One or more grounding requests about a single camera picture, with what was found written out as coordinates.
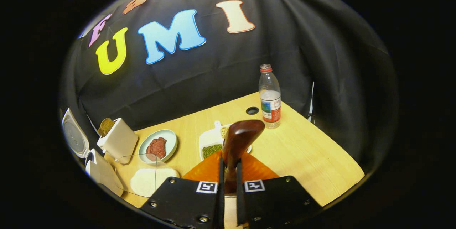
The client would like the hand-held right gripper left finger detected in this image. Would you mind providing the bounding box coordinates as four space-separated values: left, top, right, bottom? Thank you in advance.
140 150 226 229

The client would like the pile of green mung beans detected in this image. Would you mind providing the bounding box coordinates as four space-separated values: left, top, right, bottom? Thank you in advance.
202 144 223 159

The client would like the clear plastic water bottle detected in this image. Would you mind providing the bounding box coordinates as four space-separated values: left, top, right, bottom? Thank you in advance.
259 64 281 129

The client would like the white divided dish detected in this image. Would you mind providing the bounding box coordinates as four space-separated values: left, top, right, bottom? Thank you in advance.
198 120 252 160

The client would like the brown wooden spoon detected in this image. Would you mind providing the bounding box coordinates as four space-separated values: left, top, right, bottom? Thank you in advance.
222 120 266 194

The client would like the black backdrop cloth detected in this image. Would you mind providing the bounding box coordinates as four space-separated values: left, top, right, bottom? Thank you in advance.
61 0 398 172

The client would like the brown bread slice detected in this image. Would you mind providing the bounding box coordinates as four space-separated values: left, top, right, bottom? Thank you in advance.
98 118 115 137

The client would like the red meat slice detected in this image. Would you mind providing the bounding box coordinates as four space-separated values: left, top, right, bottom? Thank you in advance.
154 137 167 156
146 140 162 161

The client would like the pale green plate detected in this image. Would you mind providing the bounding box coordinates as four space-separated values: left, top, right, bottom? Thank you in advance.
138 129 178 164

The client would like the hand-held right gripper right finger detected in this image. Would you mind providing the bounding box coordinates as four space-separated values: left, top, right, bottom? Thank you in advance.
235 152 323 229

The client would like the white toaster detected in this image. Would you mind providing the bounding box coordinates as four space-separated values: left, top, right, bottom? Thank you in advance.
97 118 139 161

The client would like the white rice cooker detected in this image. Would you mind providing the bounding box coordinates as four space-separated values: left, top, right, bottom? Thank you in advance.
62 108 124 197

